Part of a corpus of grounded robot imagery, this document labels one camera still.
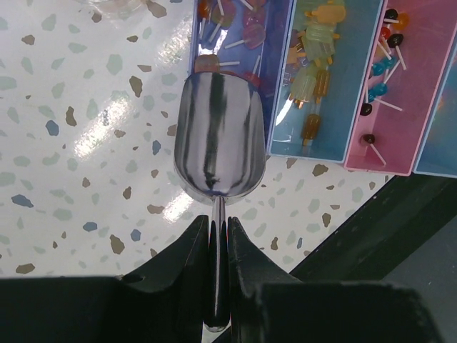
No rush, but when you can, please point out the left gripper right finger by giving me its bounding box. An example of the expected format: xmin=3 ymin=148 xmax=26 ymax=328
xmin=228 ymin=217 xmax=443 ymax=342

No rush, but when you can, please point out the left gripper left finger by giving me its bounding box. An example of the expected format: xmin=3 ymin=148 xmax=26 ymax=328
xmin=1 ymin=215 xmax=209 ymax=342

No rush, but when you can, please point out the metal scoop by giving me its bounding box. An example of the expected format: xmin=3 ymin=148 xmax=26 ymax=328
xmin=174 ymin=71 xmax=266 ymax=332

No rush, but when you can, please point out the light blue candy box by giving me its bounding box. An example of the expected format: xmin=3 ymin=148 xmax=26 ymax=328
xmin=413 ymin=42 xmax=456 ymax=178

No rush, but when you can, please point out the purple candy box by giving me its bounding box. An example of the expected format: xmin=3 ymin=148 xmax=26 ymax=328
xmin=189 ymin=0 xmax=294 ymax=104

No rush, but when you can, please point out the pink candy box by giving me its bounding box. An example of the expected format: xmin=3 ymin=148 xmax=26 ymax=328
xmin=344 ymin=1 xmax=456 ymax=176

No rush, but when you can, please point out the clear plastic jar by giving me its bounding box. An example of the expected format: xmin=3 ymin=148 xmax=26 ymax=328
xmin=77 ymin=0 xmax=147 ymax=19

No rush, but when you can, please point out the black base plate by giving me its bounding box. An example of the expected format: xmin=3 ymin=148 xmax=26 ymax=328
xmin=291 ymin=174 xmax=456 ymax=282

